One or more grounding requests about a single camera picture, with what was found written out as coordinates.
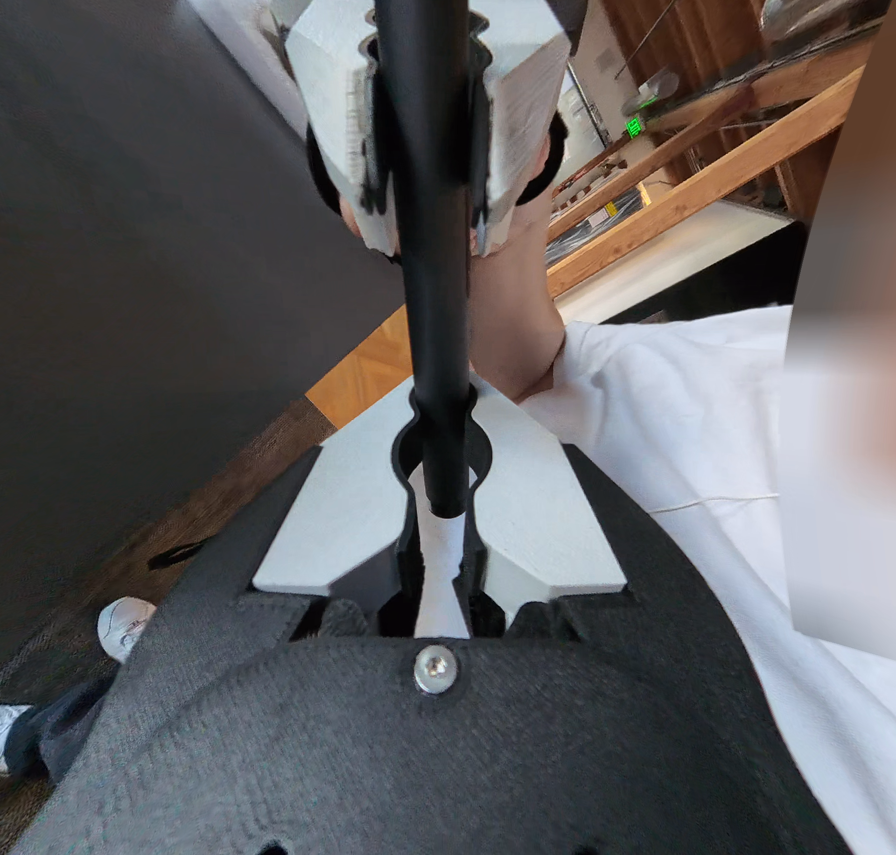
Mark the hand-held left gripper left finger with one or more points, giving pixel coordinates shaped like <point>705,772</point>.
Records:
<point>336,519</point>

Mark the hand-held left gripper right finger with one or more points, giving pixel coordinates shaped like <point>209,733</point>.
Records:
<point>546,519</point>

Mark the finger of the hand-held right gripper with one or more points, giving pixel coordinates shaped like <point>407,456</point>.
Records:
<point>521,78</point>
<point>329,99</point>

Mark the black metal rod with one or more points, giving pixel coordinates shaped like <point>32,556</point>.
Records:
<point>427,274</point>

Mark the person's right forearm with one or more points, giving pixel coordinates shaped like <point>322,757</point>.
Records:
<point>511,323</point>

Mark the black desk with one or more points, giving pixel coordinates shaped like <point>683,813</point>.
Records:
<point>140,239</point>

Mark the person's right hand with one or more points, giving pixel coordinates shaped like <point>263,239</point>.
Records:
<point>528,211</point>

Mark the white panel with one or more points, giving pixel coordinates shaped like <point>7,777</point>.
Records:
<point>238,36</point>

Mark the green exit sign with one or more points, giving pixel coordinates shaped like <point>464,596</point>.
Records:
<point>634,128</point>

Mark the ceiling lamp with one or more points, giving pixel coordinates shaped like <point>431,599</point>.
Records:
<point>654,88</point>

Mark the thin wooden beam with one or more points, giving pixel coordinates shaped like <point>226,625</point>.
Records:
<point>658,151</point>

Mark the thick wooden beam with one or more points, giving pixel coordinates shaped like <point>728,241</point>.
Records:
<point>700,190</point>

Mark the white counter top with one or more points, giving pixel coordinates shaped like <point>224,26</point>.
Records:
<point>672,253</point>

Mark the white grey sneaker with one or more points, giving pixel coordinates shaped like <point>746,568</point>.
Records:
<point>12,736</point>
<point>122,627</point>

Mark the black cabinet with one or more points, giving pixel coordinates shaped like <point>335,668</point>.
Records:
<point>735,274</point>

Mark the dark trouser leg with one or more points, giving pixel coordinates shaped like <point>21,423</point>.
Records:
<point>63,729</point>

